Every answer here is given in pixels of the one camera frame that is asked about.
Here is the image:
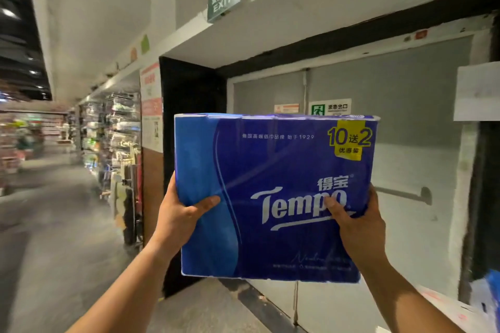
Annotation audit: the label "person's left hand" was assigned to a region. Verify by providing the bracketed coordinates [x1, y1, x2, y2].
[153, 171, 221, 254]

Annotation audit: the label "person's right hand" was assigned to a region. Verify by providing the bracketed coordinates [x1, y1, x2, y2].
[324, 184, 387, 267]

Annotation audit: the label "blue tissue roll pack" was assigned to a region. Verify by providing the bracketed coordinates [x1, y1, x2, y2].
[174, 113, 380, 284]

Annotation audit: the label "person's left forearm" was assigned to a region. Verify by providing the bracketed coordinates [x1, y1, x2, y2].
[66, 238, 181, 333]

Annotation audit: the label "person's right forearm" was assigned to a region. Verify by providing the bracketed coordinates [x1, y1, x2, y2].
[356, 252, 465, 333]

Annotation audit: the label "grey double exit door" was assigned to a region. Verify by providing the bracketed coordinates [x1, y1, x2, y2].
[227, 28, 493, 333]

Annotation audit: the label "rack of hanging merchandise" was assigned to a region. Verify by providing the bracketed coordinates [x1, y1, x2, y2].
[80, 91, 143, 248]

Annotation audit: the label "green running-man door sign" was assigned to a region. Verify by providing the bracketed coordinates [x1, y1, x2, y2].
[309, 99, 352, 116]

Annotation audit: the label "white paper notice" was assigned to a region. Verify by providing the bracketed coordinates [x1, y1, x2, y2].
[453, 61, 500, 122]

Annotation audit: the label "store shelves with goods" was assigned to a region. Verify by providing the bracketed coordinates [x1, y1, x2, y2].
[0, 89, 77, 197]

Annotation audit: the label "red and white wall poster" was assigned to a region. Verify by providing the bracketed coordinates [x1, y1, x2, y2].
[139, 61, 164, 154]

